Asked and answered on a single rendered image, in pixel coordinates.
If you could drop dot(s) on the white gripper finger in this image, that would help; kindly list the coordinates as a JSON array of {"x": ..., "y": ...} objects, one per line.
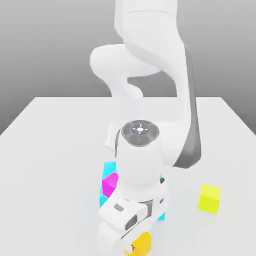
[{"x": 131, "y": 248}]

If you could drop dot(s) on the small orange cube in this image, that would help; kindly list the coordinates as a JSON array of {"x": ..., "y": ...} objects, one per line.
[{"x": 143, "y": 245}]

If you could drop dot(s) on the small yellow cube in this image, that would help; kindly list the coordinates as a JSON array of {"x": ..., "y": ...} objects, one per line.
[{"x": 209, "y": 199}]

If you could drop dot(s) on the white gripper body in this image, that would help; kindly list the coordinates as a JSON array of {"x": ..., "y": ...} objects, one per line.
[{"x": 109, "y": 243}]

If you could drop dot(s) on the small magenta cube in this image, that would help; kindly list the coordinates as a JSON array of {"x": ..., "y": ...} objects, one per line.
[{"x": 109, "y": 185}]

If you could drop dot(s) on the large cyan box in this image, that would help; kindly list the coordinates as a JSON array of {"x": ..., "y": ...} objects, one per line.
[{"x": 109, "y": 167}]

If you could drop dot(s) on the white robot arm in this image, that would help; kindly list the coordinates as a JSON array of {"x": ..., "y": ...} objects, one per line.
[{"x": 152, "y": 60}]

